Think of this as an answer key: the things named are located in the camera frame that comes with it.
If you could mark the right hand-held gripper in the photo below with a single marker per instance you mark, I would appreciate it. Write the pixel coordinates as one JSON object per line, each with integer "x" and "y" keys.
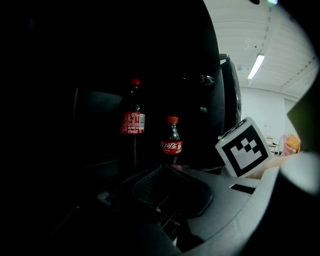
{"x": 246, "y": 152}

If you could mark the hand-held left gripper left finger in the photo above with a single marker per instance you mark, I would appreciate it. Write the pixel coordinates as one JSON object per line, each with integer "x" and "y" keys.
{"x": 147, "y": 185}

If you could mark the orange cushion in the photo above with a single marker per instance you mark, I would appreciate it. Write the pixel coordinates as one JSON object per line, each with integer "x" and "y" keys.
{"x": 294, "y": 143}

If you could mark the black mini fridge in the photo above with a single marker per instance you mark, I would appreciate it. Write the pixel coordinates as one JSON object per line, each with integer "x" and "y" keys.
{"x": 100, "y": 112}

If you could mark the ceiling tube light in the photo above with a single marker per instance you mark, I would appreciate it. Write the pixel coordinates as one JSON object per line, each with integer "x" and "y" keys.
{"x": 256, "y": 66}

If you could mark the tall cola bottle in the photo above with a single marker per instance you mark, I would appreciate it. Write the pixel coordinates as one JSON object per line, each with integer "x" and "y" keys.
{"x": 132, "y": 125}

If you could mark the person's right forearm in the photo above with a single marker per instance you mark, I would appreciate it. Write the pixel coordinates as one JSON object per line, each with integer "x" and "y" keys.
{"x": 272, "y": 162}

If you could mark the cola bottle red cap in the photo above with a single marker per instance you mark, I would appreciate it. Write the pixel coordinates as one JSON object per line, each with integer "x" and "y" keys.
{"x": 171, "y": 147}

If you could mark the pink bag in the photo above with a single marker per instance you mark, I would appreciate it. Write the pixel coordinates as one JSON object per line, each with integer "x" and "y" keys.
{"x": 285, "y": 147}

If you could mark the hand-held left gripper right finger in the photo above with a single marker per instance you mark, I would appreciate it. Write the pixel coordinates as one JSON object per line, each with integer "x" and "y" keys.
{"x": 225, "y": 207}

